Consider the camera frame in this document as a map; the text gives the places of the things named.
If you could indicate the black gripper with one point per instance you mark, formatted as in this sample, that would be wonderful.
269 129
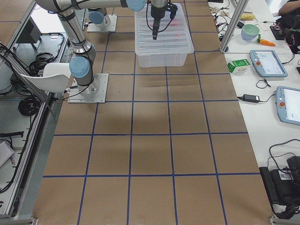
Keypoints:
155 12

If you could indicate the clear plastic box lid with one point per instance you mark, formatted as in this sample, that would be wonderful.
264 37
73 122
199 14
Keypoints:
173 36

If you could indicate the clear plastic storage box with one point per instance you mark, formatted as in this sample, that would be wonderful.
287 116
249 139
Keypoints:
162 60

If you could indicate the toy corn cob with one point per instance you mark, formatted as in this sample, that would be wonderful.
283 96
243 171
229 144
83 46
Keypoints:
247 17

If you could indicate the green white carton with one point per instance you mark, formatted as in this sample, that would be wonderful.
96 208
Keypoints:
238 66

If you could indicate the green and blue bowl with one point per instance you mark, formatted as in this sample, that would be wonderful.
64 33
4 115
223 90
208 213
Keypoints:
249 31

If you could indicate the toy carrot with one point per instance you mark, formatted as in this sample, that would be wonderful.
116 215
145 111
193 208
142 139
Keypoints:
264 41

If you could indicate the white plastic chair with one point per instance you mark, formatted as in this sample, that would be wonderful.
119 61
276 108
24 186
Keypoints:
55 78

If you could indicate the blue teach pendant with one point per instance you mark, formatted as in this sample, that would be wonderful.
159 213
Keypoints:
267 64
288 104

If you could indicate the black power adapter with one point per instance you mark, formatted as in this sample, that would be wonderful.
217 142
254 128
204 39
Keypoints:
249 98

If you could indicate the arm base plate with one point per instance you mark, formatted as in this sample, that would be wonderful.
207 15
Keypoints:
95 93
92 28

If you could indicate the aluminium frame post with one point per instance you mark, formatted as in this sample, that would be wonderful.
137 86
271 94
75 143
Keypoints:
232 25

